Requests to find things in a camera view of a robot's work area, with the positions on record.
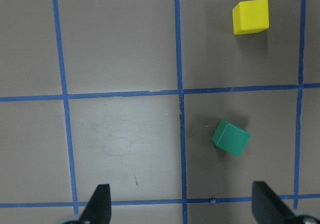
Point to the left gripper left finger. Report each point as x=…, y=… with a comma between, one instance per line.
x=98, y=209

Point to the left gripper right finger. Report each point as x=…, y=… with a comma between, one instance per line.
x=267, y=207

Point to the yellow wooden block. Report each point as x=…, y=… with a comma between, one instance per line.
x=250, y=17

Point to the green wooden block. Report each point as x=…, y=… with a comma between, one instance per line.
x=230, y=138

